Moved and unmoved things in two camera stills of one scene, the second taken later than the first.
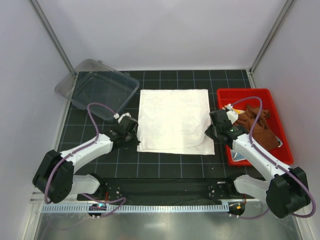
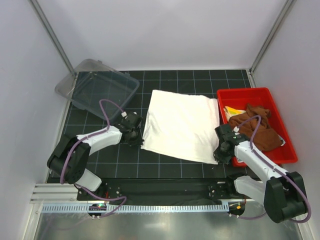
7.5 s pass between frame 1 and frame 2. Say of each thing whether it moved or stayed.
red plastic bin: stayed
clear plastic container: stayed
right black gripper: moved
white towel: moved
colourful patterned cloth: stayed
